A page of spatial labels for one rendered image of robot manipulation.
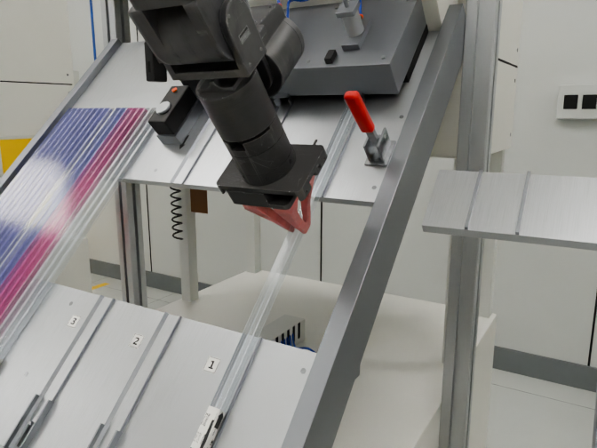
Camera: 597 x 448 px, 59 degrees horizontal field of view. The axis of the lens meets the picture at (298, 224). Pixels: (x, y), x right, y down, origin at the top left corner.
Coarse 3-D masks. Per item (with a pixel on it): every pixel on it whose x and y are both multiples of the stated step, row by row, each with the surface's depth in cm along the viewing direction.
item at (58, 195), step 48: (48, 144) 91; (96, 144) 85; (144, 144) 81; (48, 192) 82; (96, 192) 77; (0, 240) 79; (48, 240) 75; (0, 288) 72; (48, 288) 70; (0, 336) 67
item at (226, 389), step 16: (336, 128) 66; (336, 144) 64; (320, 176) 62; (320, 192) 61; (288, 240) 58; (288, 256) 57; (272, 272) 56; (272, 288) 55; (256, 304) 55; (272, 304) 55; (256, 320) 53; (256, 336) 53; (240, 352) 52; (240, 368) 51; (224, 384) 50; (224, 400) 50
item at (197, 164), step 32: (128, 64) 100; (416, 64) 69; (96, 96) 97; (128, 96) 92; (160, 96) 88; (320, 96) 73; (384, 96) 68; (192, 128) 80; (288, 128) 71; (320, 128) 69; (352, 128) 66; (160, 160) 78; (192, 160) 75; (224, 160) 72; (352, 160) 63; (352, 192) 60
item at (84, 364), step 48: (48, 336) 65; (96, 336) 62; (144, 336) 59; (192, 336) 57; (240, 336) 55; (0, 384) 63; (48, 384) 60; (96, 384) 58; (144, 384) 55; (192, 384) 53; (240, 384) 51; (288, 384) 49; (0, 432) 59; (48, 432) 57; (96, 432) 53; (144, 432) 52; (192, 432) 50; (240, 432) 48
